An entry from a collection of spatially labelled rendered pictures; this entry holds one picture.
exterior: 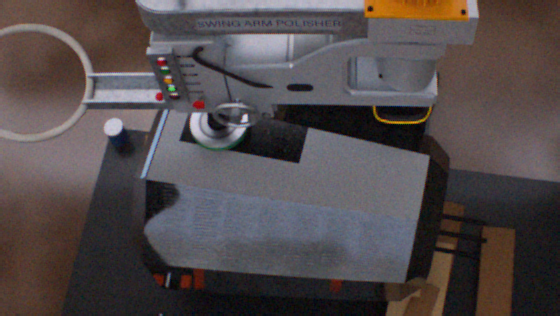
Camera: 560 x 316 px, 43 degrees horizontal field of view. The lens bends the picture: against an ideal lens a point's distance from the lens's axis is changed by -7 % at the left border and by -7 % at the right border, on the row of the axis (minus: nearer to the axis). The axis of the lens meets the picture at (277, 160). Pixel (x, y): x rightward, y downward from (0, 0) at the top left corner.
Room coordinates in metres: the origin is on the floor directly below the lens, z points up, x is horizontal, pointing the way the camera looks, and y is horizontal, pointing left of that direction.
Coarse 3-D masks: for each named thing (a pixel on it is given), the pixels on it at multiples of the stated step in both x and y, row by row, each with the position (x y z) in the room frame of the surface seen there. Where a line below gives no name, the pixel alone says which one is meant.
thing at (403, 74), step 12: (384, 60) 1.22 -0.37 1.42; (396, 60) 1.19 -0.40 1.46; (408, 60) 1.17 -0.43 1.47; (420, 60) 1.17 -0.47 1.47; (432, 60) 1.19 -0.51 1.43; (384, 72) 1.22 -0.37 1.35; (396, 72) 1.19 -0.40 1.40; (408, 72) 1.17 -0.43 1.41; (420, 72) 1.17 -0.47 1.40; (432, 72) 1.19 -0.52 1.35; (396, 84) 1.18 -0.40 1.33; (408, 84) 1.17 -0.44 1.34; (420, 84) 1.17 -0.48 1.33
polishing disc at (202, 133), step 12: (192, 120) 1.43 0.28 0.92; (204, 120) 1.42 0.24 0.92; (192, 132) 1.38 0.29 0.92; (204, 132) 1.37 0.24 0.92; (216, 132) 1.36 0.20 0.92; (228, 132) 1.36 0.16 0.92; (240, 132) 1.35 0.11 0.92; (204, 144) 1.33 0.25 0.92; (216, 144) 1.32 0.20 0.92; (228, 144) 1.31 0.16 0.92
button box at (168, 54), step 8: (152, 56) 1.31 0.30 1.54; (160, 56) 1.30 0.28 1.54; (168, 56) 1.30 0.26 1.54; (152, 64) 1.31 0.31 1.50; (168, 64) 1.30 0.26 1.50; (176, 64) 1.30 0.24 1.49; (176, 72) 1.30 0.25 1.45; (160, 80) 1.31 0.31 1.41; (176, 80) 1.30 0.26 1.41; (160, 88) 1.31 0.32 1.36; (184, 88) 1.30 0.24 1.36; (168, 96) 1.31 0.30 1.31; (184, 96) 1.30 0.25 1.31
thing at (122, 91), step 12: (96, 84) 1.55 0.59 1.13; (108, 84) 1.54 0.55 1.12; (120, 84) 1.52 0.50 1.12; (132, 84) 1.51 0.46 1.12; (144, 84) 1.50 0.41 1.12; (156, 84) 1.49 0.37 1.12; (96, 96) 1.49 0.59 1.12; (108, 96) 1.48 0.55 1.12; (120, 96) 1.47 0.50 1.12; (132, 96) 1.46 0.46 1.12; (144, 96) 1.45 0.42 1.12; (96, 108) 1.44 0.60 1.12; (108, 108) 1.43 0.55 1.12; (120, 108) 1.42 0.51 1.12; (132, 108) 1.41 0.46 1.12; (144, 108) 1.40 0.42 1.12; (156, 108) 1.39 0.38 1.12; (168, 108) 1.38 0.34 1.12; (240, 108) 1.33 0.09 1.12; (276, 108) 1.30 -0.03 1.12
